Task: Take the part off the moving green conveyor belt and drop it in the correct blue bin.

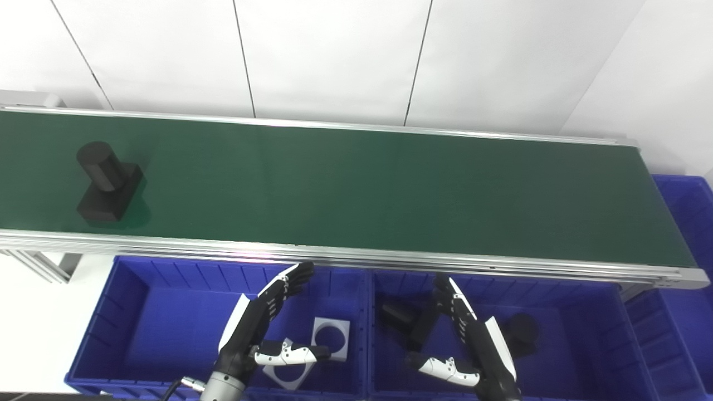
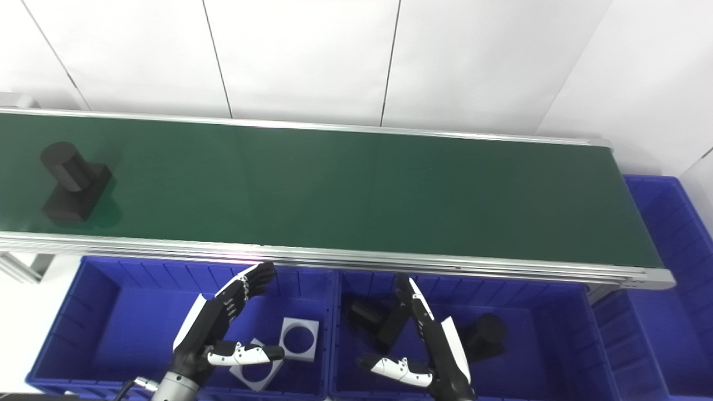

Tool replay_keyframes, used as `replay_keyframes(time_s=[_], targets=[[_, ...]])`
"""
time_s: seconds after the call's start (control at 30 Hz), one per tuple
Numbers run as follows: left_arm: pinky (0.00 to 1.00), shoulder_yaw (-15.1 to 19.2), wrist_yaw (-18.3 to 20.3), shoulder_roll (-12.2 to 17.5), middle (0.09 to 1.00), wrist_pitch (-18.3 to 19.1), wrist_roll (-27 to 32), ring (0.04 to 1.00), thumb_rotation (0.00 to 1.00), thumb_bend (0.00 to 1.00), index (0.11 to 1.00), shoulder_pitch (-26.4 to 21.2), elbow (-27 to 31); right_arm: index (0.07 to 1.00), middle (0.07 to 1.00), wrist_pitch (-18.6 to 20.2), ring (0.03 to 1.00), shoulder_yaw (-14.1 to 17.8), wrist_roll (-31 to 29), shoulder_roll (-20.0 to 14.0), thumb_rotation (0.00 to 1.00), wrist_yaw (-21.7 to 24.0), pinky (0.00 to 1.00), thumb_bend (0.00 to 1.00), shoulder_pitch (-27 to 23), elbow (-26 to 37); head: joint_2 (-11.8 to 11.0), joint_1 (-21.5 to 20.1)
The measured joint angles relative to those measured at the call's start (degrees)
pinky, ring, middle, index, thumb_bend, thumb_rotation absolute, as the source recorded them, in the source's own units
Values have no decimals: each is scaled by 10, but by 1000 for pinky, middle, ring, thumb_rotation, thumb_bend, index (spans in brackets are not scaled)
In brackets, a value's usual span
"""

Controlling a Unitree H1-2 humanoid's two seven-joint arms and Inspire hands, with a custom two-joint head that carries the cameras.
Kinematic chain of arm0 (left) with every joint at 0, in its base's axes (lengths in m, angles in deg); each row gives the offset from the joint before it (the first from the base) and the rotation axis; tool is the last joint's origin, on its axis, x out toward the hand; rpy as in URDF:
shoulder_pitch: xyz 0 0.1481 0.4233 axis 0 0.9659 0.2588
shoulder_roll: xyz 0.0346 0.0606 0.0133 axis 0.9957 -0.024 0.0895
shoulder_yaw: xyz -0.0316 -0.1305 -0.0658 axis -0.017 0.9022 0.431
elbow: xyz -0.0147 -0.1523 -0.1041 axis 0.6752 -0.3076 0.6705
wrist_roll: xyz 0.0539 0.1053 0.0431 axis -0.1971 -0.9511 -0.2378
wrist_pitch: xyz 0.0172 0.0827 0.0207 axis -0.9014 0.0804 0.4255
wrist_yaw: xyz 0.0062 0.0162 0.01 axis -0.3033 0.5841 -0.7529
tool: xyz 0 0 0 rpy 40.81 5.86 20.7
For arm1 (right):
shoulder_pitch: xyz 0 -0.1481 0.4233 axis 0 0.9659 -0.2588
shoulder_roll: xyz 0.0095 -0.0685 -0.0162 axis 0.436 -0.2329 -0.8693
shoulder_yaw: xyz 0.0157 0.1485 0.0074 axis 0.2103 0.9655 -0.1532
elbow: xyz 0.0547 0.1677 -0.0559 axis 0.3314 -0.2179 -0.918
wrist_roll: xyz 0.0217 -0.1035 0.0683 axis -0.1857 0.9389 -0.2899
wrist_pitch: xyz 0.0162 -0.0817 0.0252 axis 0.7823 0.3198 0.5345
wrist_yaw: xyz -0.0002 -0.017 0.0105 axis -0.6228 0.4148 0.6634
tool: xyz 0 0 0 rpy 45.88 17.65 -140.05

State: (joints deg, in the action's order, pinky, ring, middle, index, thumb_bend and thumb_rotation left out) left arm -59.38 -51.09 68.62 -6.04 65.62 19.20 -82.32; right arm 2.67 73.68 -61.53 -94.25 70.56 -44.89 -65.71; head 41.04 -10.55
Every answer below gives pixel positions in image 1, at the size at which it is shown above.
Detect blue bin with black parts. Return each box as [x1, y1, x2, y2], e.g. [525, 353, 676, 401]
[368, 270, 663, 401]

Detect black cylinder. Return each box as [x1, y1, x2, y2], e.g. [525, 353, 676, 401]
[504, 313, 540, 358]
[76, 141, 144, 222]
[380, 298, 441, 351]

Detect blue bin with white parts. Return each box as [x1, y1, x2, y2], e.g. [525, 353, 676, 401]
[64, 255, 371, 401]

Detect grey conveyor end housing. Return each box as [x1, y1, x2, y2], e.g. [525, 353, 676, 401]
[0, 89, 67, 109]

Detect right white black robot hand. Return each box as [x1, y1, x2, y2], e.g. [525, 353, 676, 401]
[405, 273, 522, 401]

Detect empty blue bin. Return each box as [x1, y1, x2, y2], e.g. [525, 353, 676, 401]
[624, 174, 713, 401]

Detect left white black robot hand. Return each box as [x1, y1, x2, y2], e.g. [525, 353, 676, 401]
[213, 261, 332, 385]

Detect white square plate with hole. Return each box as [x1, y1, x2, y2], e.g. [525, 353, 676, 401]
[311, 317, 351, 363]
[262, 338, 315, 392]

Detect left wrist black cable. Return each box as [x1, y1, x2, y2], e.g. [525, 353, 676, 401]
[162, 377, 208, 401]

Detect aluminium conveyor support leg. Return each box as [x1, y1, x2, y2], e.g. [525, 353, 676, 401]
[0, 249, 83, 283]

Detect green conveyor belt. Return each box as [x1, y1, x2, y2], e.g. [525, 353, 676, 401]
[0, 110, 697, 268]
[0, 89, 711, 290]

